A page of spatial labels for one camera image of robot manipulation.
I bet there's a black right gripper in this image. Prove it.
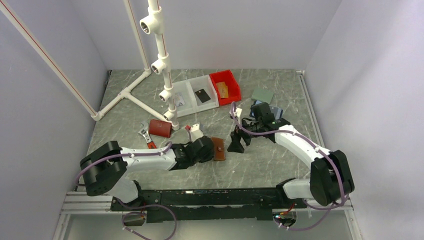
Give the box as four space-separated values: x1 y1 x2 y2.
227 116 263 154

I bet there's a brown leather card holder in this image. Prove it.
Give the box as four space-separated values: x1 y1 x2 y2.
210 137 226 162

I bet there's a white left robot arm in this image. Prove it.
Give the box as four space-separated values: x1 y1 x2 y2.
75 136 215 210

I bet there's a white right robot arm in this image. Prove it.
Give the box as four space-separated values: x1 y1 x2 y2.
227 102 355 210

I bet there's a dark red card holder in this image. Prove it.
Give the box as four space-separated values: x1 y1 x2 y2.
148 119 172 138

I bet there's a blue card holder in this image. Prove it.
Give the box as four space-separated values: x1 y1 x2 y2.
249 100 283 119

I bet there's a green card holder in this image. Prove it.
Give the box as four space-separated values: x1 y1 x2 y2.
251 87 274 104

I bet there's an id card in bin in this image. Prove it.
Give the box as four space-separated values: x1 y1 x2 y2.
174 92 185 107

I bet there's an orange card in bin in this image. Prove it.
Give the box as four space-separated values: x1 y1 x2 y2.
216 81 229 99

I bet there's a black card in bin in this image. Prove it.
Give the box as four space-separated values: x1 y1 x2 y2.
194 88 211 103

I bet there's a red plastic bin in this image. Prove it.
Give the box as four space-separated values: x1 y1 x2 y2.
209 69 242 107

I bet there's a clear left plastic bin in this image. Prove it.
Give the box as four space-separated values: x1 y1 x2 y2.
172 80 196 117

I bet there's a clear plastic bin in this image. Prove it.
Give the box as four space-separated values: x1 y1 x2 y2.
172 80 196 117
187 75 219 113

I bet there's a clear middle plastic bin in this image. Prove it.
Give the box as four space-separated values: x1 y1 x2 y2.
187 75 219 113

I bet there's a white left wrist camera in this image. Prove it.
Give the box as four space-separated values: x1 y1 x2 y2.
185 123 204 142

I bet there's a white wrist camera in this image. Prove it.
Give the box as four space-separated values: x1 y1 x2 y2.
230 106 243 122
185 123 204 142

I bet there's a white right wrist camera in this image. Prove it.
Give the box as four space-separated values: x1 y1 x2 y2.
230 106 243 122

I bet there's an adjustable wrench red handle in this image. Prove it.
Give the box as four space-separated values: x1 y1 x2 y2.
138 121 157 149

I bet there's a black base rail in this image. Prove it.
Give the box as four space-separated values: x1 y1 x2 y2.
110 187 306 223

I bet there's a white pvc pipe frame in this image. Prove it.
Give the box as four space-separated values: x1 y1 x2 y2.
0 0 180 130

